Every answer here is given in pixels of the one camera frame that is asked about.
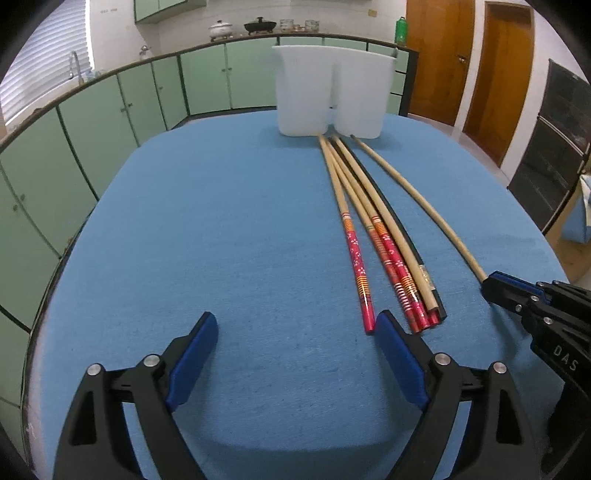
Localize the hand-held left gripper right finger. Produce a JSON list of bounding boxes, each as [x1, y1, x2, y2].
[[376, 310, 541, 480]]

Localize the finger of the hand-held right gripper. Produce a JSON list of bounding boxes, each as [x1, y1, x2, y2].
[[488, 271, 591, 305], [481, 279, 591, 342]]

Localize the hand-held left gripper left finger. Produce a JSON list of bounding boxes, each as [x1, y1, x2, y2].
[[53, 311, 219, 480]]

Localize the plain bamboo chopstick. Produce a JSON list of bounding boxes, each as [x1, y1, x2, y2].
[[332, 135, 439, 311], [350, 134, 489, 282]]

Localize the white two-compartment utensil holder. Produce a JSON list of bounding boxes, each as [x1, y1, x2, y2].
[[271, 45, 399, 139]]

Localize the blue cloth cover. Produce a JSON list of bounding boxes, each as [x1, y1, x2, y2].
[[561, 173, 591, 245]]

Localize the blue tablecloth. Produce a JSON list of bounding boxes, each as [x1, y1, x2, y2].
[[39, 111, 573, 480]]

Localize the black glass-front cabinet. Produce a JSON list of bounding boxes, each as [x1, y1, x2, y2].
[[508, 59, 591, 236]]

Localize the wooden door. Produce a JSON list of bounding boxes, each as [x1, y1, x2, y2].
[[406, 0, 476, 127], [463, 2, 536, 167]]

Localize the green base cabinets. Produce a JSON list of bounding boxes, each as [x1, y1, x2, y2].
[[0, 34, 419, 411]]

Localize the white lidded pot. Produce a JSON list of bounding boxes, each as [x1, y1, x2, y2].
[[208, 19, 234, 42]]

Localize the white window blinds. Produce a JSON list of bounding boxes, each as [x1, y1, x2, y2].
[[0, 0, 95, 125]]

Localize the green wall cabinets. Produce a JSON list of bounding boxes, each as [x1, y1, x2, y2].
[[134, 0, 208, 24]]

